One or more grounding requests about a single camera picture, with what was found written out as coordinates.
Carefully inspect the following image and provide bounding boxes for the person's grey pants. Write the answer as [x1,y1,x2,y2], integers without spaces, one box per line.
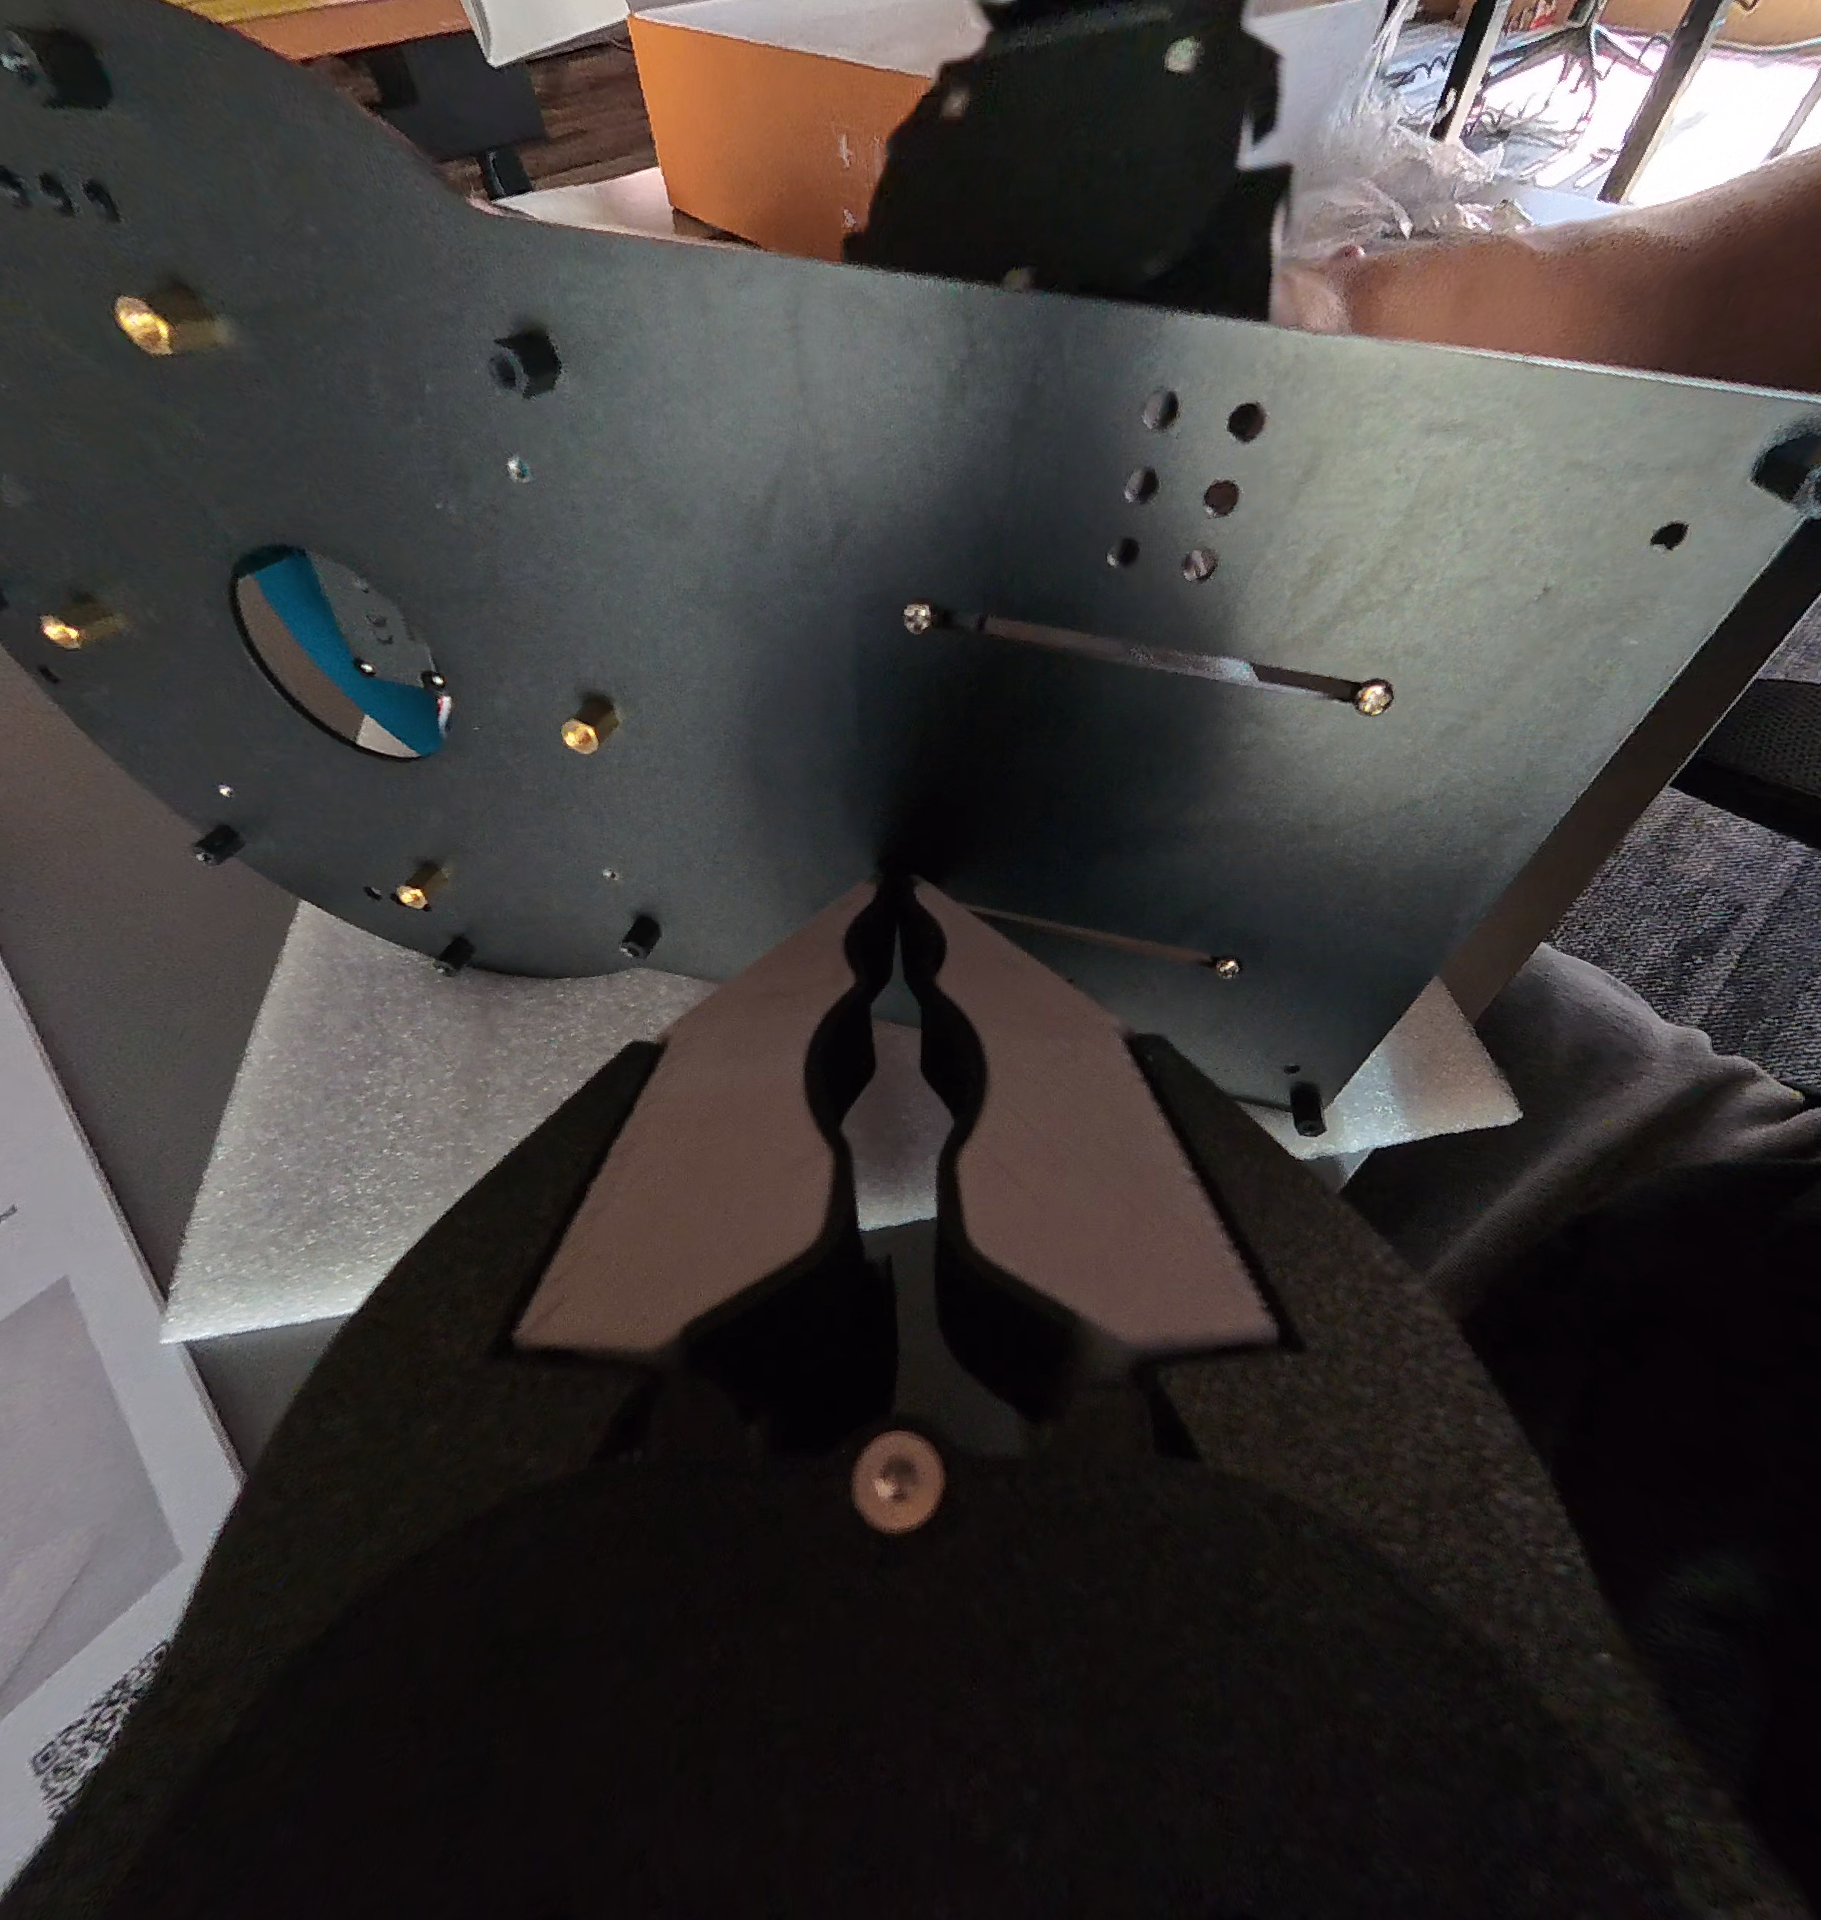
[1337,942,1821,1351]

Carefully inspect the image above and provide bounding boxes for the pile of clear plastic bags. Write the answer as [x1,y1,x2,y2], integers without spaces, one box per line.
[1277,74,1534,323]

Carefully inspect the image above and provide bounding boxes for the person's right forearm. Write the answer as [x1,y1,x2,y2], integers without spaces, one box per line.
[1337,133,1821,410]

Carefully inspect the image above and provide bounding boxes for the person's black clothing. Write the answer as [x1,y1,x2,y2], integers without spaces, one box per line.
[1426,1155,1821,1920]

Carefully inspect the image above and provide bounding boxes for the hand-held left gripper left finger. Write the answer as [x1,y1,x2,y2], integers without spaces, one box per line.
[510,878,892,1358]

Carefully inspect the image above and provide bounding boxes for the orange and white cardboard box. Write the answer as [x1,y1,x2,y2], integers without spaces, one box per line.
[626,0,1002,259]

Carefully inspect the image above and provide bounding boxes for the white foam sheet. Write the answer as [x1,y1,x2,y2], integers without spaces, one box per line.
[160,897,1520,1350]

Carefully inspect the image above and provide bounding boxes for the black metal rack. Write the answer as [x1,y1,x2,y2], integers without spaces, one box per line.
[1426,0,1821,203]

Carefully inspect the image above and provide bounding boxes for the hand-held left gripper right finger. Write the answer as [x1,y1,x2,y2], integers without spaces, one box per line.
[904,878,1280,1354]

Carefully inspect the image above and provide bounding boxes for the black office chair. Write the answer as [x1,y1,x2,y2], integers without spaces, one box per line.
[1670,675,1821,841]

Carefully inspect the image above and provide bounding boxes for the printed instruction manual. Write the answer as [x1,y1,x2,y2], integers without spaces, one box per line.
[0,862,243,1920]

